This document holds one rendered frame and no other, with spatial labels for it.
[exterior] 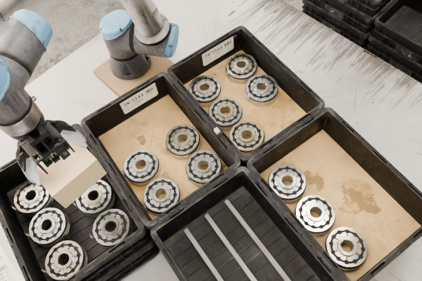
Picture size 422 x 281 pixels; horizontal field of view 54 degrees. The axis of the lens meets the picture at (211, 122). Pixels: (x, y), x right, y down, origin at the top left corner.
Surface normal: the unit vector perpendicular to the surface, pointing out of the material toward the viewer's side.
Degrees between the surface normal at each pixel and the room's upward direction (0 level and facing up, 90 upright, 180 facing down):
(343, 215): 0
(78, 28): 0
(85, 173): 90
